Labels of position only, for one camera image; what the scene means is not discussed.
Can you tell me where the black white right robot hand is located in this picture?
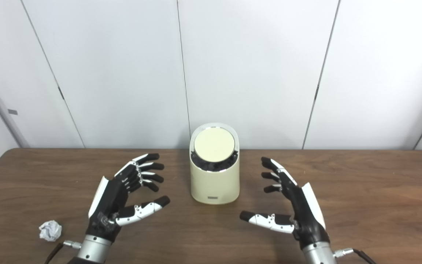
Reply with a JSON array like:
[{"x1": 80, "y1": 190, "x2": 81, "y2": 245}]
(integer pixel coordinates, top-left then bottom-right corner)
[{"x1": 239, "y1": 157, "x2": 330, "y2": 251}]

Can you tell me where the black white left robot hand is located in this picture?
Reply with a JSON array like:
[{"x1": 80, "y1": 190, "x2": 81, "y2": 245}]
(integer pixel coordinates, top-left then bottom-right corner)
[{"x1": 85, "y1": 153, "x2": 171, "y2": 243}]

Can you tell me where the white paper ball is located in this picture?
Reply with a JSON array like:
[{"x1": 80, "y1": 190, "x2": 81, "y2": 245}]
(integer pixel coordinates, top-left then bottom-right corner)
[{"x1": 38, "y1": 220, "x2": 63, "y2": 242}]

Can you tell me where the cream round bin lid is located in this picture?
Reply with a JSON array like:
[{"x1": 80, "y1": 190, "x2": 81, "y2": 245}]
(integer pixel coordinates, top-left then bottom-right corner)
[{"x1": 194, "y1": 126, "x2": 236, "y2": 163}]

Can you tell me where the cream-colored bin body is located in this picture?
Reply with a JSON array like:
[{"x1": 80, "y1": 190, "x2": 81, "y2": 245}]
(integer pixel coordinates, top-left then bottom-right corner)
[{"x1": 190, "y1": 123, "x2": 240, "y2": 205}]

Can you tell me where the black bin liner bag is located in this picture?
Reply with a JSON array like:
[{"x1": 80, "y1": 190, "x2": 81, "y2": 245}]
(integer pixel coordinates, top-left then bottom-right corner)
[{"x1": 191, "y1": 148, "x2": 239, "y2": 173}]

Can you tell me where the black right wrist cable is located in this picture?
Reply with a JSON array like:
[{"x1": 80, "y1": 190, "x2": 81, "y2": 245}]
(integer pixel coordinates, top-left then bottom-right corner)
[{"x1": 334, "y1": 248, "x2": 376, "y2": 264}]

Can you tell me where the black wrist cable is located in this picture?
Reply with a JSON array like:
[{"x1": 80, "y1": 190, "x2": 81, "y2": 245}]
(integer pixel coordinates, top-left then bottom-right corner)
[
  {"x1": 334, "y1": 248, "x2": 376, "y2": 264},
  {"x1": 44, "y1": 240, "x2": 82, "y2": 264}
]

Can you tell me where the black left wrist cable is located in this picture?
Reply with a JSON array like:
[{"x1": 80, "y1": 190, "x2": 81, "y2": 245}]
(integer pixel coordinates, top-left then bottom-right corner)
[{"x1": 44, "y1": 240, "x2": 82, "y2": 264}]

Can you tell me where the grey wall corner post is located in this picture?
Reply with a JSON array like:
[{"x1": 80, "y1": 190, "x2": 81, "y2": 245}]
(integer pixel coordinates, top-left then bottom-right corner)
[{"x1": 0, "y1": 60, "x2": 30, "y2": 148}]

